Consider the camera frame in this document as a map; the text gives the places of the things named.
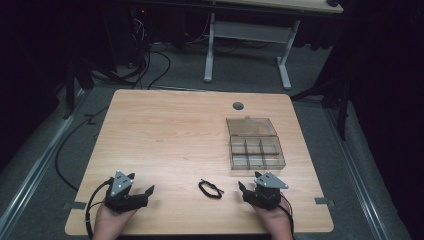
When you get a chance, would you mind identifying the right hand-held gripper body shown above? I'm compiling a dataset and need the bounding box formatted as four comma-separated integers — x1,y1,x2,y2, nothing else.
242,171,290,211

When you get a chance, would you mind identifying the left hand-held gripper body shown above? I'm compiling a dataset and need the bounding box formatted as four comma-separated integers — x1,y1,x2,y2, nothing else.
104,170,149,215

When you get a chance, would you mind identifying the person's left hand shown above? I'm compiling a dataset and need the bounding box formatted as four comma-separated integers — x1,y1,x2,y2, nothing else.
91,203,138,240

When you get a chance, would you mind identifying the clear plastic compartment box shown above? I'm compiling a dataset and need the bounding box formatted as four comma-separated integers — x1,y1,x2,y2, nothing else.
225,115,287,171

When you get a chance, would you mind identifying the grey tape strip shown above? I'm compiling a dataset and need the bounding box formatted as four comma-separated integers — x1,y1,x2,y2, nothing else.
314,196,336,206
62,201,88,211

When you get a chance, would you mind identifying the black metal stand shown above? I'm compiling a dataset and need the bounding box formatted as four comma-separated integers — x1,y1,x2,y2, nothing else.
290,74,353,142
61,56,96,121

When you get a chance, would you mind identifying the white-legged background desk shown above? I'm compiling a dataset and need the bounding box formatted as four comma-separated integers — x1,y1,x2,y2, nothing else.
203,0,345,91

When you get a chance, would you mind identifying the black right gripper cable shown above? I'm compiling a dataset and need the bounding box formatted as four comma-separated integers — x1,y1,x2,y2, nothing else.
277,193,296,238

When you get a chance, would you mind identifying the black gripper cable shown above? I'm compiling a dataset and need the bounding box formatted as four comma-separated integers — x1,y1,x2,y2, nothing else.
84,177,115,240
277,193,296,238

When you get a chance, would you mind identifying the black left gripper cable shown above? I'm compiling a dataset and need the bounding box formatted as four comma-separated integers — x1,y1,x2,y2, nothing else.
84,177,115,240

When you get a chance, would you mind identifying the black cable loop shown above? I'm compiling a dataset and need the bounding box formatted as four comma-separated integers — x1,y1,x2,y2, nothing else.
198,178,225,200

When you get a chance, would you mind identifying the black floor cable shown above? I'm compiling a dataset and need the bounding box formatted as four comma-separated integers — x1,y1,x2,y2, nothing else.
54,105,111,193

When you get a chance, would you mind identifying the metal floor rail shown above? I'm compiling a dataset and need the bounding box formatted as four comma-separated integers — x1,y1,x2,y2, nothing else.
0,88,88,236
324,106,391,240

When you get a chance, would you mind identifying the bundle of black cables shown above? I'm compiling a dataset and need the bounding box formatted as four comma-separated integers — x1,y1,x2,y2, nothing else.
89,9,173,91

